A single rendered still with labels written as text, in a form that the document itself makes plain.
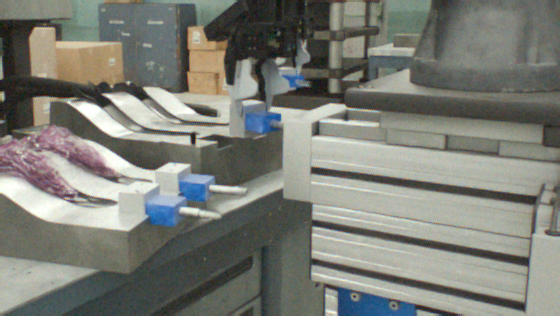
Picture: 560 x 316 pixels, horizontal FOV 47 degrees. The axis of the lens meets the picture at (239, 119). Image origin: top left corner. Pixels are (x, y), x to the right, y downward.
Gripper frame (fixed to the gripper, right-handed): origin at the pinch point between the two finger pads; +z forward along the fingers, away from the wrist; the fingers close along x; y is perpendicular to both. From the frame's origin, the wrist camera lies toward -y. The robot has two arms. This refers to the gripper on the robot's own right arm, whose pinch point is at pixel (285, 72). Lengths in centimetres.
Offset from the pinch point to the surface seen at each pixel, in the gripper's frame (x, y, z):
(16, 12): -54, -50, -15
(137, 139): -50, 28, 7
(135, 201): -61, 58, 8
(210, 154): -41, 40, 8
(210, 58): 271, -570, 49
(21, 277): -76, 57, 15
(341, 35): 219, -251, 7
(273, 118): -34, 48, 1
